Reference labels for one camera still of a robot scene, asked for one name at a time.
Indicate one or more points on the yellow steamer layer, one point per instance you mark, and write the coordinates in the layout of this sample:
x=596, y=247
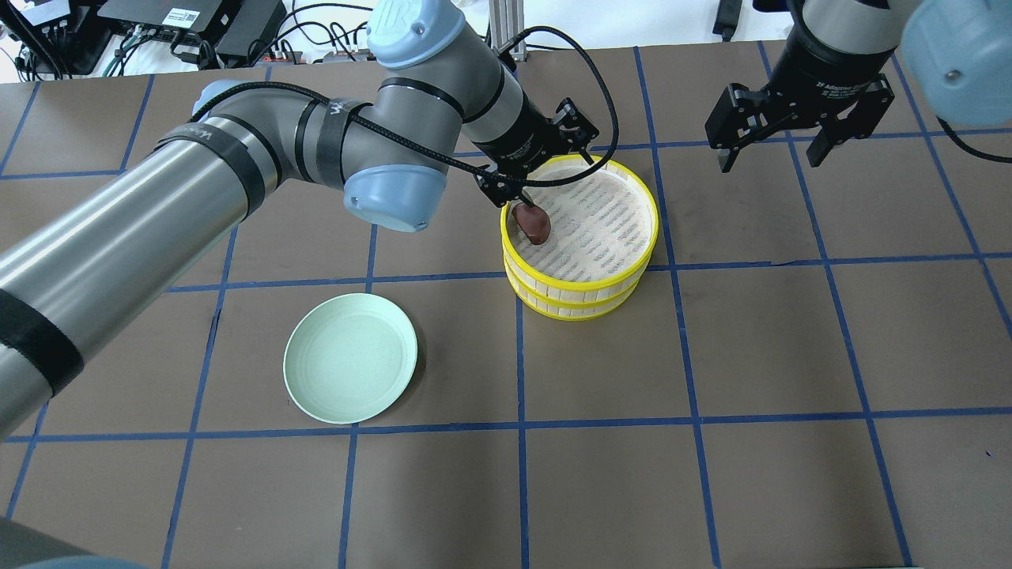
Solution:
x=570, y=311
x=603, y=228

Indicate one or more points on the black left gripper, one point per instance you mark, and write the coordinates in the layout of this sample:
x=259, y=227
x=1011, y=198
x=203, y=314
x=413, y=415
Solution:
x=524, y=139

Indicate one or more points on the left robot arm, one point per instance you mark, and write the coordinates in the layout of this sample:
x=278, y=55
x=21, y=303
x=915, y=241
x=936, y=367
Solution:
x=448, y=100

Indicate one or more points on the light green plate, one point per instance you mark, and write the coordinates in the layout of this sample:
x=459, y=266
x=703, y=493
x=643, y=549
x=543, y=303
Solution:
x=350, y=358

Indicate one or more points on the brown steamed bun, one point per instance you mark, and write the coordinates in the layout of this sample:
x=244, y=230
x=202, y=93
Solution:
x=533, y=222

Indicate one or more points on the aluminium frame post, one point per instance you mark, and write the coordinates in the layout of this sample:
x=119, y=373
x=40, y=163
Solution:
x=506, y=22

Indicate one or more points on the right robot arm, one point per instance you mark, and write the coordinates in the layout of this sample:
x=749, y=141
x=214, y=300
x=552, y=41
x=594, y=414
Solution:
x=958, y=52

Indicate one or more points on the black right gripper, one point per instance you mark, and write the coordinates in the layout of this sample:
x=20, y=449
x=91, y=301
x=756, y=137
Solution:
x=814, y=83

